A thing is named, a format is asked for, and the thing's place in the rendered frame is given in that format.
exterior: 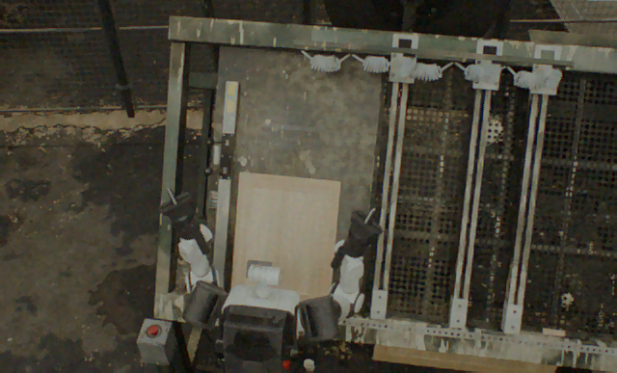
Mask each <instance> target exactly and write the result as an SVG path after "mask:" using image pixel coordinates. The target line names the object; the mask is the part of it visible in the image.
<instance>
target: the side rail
mask: <svg viewBox="0 0 617 373"><path fill-rule="evenodd" d="M190 59H191V45H190V44H189V43H188V44H187V43H185V42H172V47H171V61H170V76H169V91H168V105H167V120H166V134H165V149H164V164H163V178H162V194H161V204H162V203H164V202H166V201H168V200H170V199H171V198H170V196H169V195H168V193H167V191H166V190H167V189H169V188H171V189H172V191H173V193H174V195H175V196H176V197H177V196H180V195H181V185H182V171H183V157H184V143H185V128H186V115H187V100H188V72H189V70H190ZM178 240H179V235H178V233H177V232H176V230H175V229H174V226H173V224H172V222H171V220H170V218H169V217H165V216H162V214H160V223H159V237H158V253H157V266H156V282H155V293H162V294H169V293H170V292H171V291H173V290H174V289H175V283H176V268H177V255H178Z"/></svg>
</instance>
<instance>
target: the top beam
mask: <svg viewBox="0 0 617 373"><path fill-rule="evenodd" d="M393 34H403V35H417V36H418V43H417V49H425V50H437V51H449V52H463V53H474V54H476V48H477V41H478V40H493V41H503V47H502V56H512V57H525V58H534V51H535V44H539V45H545V46H557V47H561V55H560V60H562V61H575V66H574V67H566V69H565V70H564V69H559V70H560V71H561V72H565V73H576V74H589V75H601V76H613V77H617V49H612V48H599V47H586V46H572V45H560V44H547V43H535V42H521V41H511V40H496V39H484V38H471V37H458V36H445V35H432V34H420V33H406V32H393V31H380V30H367V29H355V28H341V27H329V26H315V25H303V24H301V25H290V24H277V23H263V22H251V21H238V20H224V19H212V18H198V17H186V16H173V15H170V16H169V21H168V35H167V38H168V39H169V40H175V41H184V42H189V43H197V44H210V45H222V46H234V47H247V48H258V49H271V50H283V51H295V52H301V51H302V50H303V51H304V52H308V53H320V54H344V55H348V54H350V55H357V56H369V55H370V56H373V57H374V56H375V57H376V56H377V57H381V56H382V57H383V56H385V58H391V53H385V52H372V51H360V50H347V49H334V48H323V47H310V46H297V45H293V40H311V41H324V42H336V43H350V44H362V45H374V46H387V47H392V44H393ZM553 56H554V50H544V49H541V57H540V59H550V60H553ZM416 59H417V60H419V61H431V62H443V63H451V62H453V63H458V64H468V65H475V60H472V59H459V58H446V57H435V56H422V55H416ZM500 67H505V68H508V67H510V68H515V69H527V70H532V68H533V64H521V63H508V62H505V65H504V66H503V65H500Z"/></svg>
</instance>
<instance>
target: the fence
mask: <svg viewBox="0 0 617 373"><path fill-rule="evenodd" d="M228 84H233V85H235V95H228ZM239 89H240V83H238V82H228V81H227V85H226V97H225V111H224V123H223V133H233V134H234V137H233V151H232V162H231V176H230V180H224V179H219V189H218V200H217V214H216V227H215V253H214V266H215V269H216V270H217V272H218V279H219V284H220V287H221V288H222V289H223V290H225V276H226V265H227V251H228V228H229V214H230V202H231V189H232V177H233V164H234V152H235V139H236V126H237V114H238V101H239ZM228 100H234V110H233V113H230V112H227V104H228Z"/></svg>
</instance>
